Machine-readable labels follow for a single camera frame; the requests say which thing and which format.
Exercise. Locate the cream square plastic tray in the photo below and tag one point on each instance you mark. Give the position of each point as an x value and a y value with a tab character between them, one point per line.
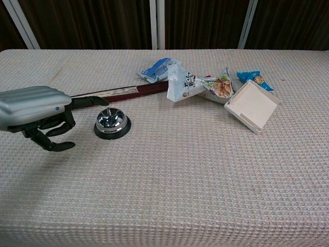
253	105

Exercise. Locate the white vertical frame post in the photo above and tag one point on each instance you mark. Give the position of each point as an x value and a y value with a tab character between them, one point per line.
156	24

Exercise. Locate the small blue snack packet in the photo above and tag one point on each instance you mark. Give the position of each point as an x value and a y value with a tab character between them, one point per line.
253	78

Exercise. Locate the dark red folded hand fan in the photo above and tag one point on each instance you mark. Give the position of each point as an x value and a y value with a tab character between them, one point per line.
133	91

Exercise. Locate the grey snack bag chips picture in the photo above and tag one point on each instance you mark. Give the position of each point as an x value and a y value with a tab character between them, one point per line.
219	88

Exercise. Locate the white slanted frame bar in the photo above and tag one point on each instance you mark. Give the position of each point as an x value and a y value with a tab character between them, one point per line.
21	24
247	24

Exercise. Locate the beige waffle weave tablecloth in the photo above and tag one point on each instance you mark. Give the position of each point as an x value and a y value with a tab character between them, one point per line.
180	180

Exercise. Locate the dark brown curtain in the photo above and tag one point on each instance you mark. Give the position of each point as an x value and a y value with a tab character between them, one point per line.
84	23

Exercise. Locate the blue white plastic package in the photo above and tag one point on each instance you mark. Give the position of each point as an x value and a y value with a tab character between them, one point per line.
157	69

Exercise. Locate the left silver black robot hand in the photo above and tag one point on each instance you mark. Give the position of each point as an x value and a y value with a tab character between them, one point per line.
30	105

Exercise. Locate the white snack bag black print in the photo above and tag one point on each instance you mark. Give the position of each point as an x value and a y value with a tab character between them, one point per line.
180	86

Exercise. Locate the chrome call bell black base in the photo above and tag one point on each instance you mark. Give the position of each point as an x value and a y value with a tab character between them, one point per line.
112	122

